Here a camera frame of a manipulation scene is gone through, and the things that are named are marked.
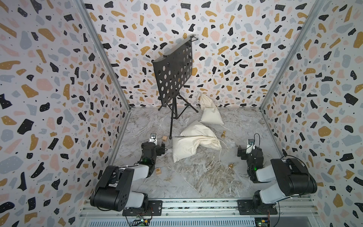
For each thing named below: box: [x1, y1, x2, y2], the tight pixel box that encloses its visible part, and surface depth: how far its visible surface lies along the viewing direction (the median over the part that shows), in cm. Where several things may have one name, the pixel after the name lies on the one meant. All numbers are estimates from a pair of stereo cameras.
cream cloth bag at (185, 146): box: [172, 135, 222, 163], surface depth 90 cm
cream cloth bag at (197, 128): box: [179, 120, 216, 137], surface depth 99 cm
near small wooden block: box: [155, 167, 162, 175], surface depth 87 cm
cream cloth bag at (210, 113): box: [199, 93, 225, 125], surface depth 111 cm
